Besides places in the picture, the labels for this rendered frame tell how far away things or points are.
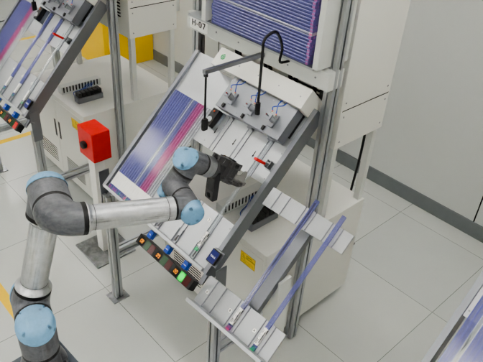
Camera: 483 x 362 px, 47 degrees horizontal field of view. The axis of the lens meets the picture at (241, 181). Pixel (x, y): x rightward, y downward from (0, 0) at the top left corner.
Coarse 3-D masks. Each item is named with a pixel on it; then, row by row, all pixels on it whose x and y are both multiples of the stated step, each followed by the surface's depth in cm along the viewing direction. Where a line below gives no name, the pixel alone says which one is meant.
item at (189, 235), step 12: (120, 168) 237; (156, 192) 222; (204, 204) 208; (204, 216) 207; (168, 228) 213; (180, 228) 210; (192, 228) 207; (204, 228) 205; (216, 228) 202; (228, 228) 200; (180, 240) 208; (192, 240) 206; (216, 240) 200; (192, 252) 203; (204, 252) 201; (204, 264) 199
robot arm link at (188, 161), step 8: (176, 152) 175; (184, 152) 173; (192, 152) 174; (200, 152) 178; (176, 160) 174; (184, 160) 172; (192, 160) 173; (200, 160) 176; (208, 160) 180; (176, 168) 176; (184, 168) 174; (192, 168) 175; (200, 168) 177; (208, 168) 180; (192, 176) 177
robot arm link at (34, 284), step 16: (32, 176) 162; (48, 176) 160; (32, 192) 157; (48, 192) 154; (64, 192) 157; (32, 208) 154; (32, 224) 162; (32, 240) 165; (48, 240) 166; (32, 256) 168; (48, 256) 170; (32, 272) 171; (48, 272) 174; (16, 288) 174; (32, 288) 174; (48, 288) 178; (16, 304) 175; (48, 304) 178
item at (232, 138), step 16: (192, 64) 237; (208, 64) 233; (192, 80) 234; (208, 80) 229; (224, 80) 225; (192, 96) 231; (208, 96) 226; (224, 112) 219; (208, 128) 220; (224, 128) 217; (240, 128) 213; (208, 144) 218; (224, 144) 214; (240, 144) 210; (256, 144) 206; (272, 144) 203; (288, 144) 200; (240, 160) 207; (272, 160) 200; (256, 176) 202
